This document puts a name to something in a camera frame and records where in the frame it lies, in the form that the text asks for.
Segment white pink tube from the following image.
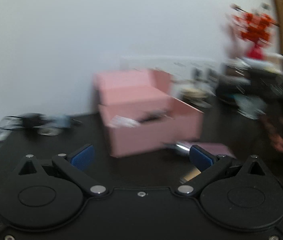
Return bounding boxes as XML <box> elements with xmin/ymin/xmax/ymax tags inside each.
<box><xmin>164</xmin><ymin>141</ymin><xmax>235</xmax><ymax>158</ymax></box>

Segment light blue usb charger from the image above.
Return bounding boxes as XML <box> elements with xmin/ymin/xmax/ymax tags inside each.
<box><xmin>52</xmin><ymin>115</ymin><xmax>72</xmax><ymax>129</ymax></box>

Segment person's hand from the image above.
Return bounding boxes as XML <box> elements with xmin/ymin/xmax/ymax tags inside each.
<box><xmin>261</xmin><ymin>104</ymin><xmax>283</xmax><ymax>160</ymax></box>

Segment white wall socket panel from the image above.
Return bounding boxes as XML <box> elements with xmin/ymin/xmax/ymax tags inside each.
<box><xmin>120</xmin><ymin>55</ymin><xmax>221</xmax><ymax>82</ymax></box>

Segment clear plastic sachet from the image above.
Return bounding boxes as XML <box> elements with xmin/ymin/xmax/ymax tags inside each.
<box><xmin>108</xmin><ymin>115</ymin><xmax>140</xmax><ymax>128</ymax></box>

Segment beige stacked round holder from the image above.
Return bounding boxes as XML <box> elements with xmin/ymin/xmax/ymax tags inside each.
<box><xmin>181</xmin><ymin>87</ymin><xmax>211</xmax><ymax>108</ymax></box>

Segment pink cardboard box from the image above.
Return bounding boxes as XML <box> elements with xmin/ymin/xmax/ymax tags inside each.
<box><xmin>94</xmin><ymin>69</ymin><xmax>203</xmax><ymax>158</ymax></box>

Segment brown fish oil jar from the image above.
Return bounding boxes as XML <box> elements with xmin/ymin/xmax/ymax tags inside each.
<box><xmin>215</xmin><ymin>63</ymin><xmax>251</xmax><ymax>99</ymax></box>

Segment red artificial flowers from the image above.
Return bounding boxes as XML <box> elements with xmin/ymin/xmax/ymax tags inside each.
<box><xmin>231</xmin><ymin>3</ymin><xmax>279</xmax><ymax>61</ymax></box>

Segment black power adapter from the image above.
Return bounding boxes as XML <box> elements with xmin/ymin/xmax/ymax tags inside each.
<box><xmin>20</xmin><ymin>113</ymin><xmax>48</xmax><ymax>129</ymax></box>

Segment silver desk grommet left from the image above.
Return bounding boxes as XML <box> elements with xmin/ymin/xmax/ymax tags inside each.
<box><xmin>38</xmin><ymin>127</ymin><xmax>62</xmax><ymax>137</ymax></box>

